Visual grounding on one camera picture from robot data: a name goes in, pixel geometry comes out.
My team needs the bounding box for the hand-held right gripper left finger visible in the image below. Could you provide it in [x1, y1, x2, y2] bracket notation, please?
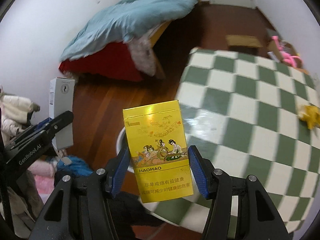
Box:
[29, 147, 130, 240]

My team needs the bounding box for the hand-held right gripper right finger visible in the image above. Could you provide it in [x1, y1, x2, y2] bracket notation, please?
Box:
[188, 145, 290, 240]

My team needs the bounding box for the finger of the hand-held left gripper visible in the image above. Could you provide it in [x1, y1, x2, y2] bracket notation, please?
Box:
[46, 110, 74, 140]
[12, 121, 52, 144]

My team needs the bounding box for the white and blue carton box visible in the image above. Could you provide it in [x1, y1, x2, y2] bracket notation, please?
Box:
[49, 77, 75, 149]

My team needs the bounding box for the white round waste bin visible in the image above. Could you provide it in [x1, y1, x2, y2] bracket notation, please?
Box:
[115, 127, 140, 174]

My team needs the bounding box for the yellow cigarette box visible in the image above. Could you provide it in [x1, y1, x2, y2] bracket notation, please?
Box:
[122, 100, 194, 203]

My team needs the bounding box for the pink cloth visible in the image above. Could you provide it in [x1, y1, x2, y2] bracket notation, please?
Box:
[27, 160, 58, 195]

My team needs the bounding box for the white jacket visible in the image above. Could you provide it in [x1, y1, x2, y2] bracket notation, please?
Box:
[0, 85, 40, 135]

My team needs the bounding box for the blue cloth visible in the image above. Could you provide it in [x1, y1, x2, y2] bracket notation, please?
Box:
[57, 155, 93, 178]

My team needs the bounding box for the green checkered tablecloth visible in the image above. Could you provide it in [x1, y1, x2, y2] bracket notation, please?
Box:
[150, 47, 320, 233]

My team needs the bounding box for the red blanket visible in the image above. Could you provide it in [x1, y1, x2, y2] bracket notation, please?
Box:
[59, 42, 144, 82]

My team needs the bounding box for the floral bed sheet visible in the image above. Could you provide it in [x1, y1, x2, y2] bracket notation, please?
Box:
[129, 36, 157, 77]

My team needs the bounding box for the crumpled yellow wrapper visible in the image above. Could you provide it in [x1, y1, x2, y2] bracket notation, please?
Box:
[297, 104, 320, 130]

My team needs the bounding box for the light blue duvet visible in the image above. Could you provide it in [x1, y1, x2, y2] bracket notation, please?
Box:
[61, 0, 202, 62]

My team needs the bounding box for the small wooden stool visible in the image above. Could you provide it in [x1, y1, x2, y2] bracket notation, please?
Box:
[226, 35, 263, 53]

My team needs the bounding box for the pink plush toy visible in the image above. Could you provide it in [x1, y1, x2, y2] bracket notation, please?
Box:
[271, 35, 304, 68]

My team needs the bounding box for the wooden bed frame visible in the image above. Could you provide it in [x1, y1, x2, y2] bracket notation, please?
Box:
[150, 21, 173, 79]

